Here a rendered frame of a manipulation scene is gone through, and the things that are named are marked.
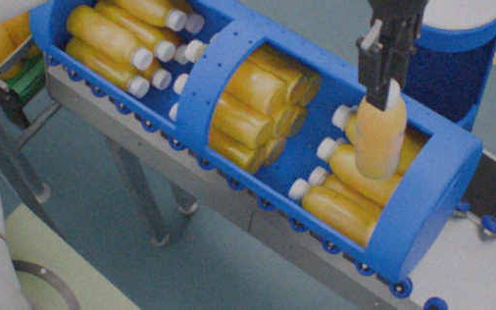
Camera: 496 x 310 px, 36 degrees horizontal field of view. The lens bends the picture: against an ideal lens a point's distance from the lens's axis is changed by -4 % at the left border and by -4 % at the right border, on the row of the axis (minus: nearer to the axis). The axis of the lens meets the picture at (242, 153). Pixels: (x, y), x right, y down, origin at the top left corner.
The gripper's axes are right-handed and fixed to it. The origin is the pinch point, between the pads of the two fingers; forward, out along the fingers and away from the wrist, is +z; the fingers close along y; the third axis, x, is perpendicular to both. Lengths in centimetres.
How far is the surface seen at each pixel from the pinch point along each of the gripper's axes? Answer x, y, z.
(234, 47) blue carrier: 31.7, 5.0, 22.7
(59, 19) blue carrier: 75, -2, 37
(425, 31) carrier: 14, 44, 45
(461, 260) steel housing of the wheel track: -17, 8, 53
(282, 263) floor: 35, 16, 146
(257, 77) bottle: 27.3, 5.0, 27.7
